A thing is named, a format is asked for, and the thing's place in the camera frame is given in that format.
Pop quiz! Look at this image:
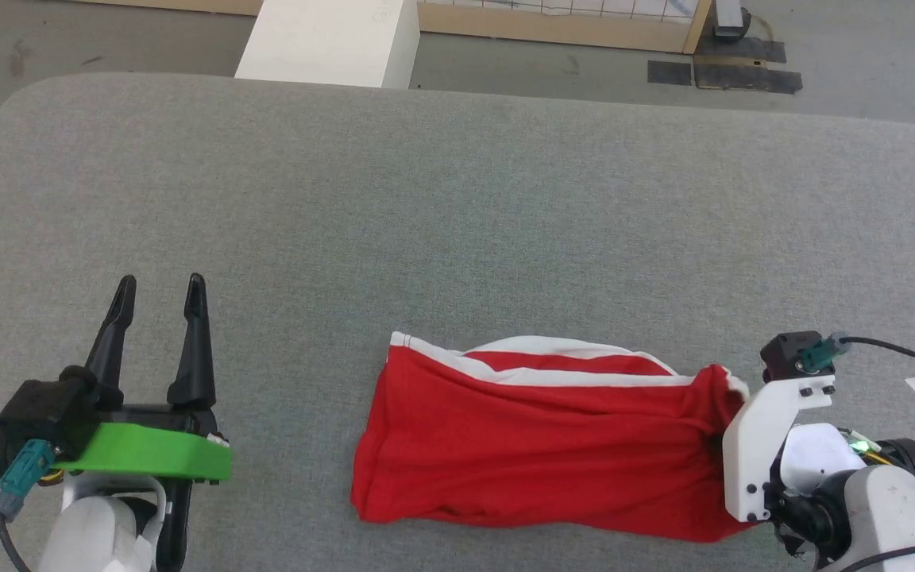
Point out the red shorts white trim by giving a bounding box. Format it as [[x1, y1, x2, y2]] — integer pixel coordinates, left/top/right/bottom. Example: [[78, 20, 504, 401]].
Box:
[[350, 331, 768, 543]]

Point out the white rectangular box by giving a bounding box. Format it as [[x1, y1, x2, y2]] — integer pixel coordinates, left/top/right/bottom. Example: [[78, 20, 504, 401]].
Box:
[[234, 0, 421, 89]]

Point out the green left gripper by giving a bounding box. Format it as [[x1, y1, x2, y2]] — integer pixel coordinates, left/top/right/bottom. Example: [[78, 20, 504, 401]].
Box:
[[52, 273, 234, 483]]

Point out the small black floor patch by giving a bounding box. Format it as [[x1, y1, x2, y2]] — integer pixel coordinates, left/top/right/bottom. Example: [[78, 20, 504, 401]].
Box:
[[647, 60, 693, 86]]

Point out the black left cable teal plug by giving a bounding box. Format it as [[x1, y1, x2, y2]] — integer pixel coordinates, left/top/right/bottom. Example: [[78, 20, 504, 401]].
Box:
[[0, 439, 57, 572]]

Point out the dark floor base plate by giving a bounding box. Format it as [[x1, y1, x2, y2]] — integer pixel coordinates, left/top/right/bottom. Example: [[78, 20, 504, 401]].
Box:
[[694, 36, 804, 95]]

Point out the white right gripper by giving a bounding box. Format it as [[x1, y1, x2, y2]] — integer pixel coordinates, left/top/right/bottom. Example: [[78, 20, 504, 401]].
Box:
[[723, 380, 836, 523]]

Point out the black right cable teal plug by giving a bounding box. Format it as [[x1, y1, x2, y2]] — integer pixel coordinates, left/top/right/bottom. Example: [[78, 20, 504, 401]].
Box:
[[811, 332, 915, 378]]

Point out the grey metal stand post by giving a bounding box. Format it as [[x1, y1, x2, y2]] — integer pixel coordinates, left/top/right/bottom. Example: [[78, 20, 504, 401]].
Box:
[[713, 0, 752, 42]]

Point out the black cable teal plug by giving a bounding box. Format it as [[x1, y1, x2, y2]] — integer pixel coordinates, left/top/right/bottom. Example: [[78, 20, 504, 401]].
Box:
[[0, 439, 57, 572], [811, 332, 915, 378]]

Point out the lemon print tiled partition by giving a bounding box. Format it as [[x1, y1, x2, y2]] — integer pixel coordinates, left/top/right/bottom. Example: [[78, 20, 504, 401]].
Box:
[[80, 0, 714, 55]]

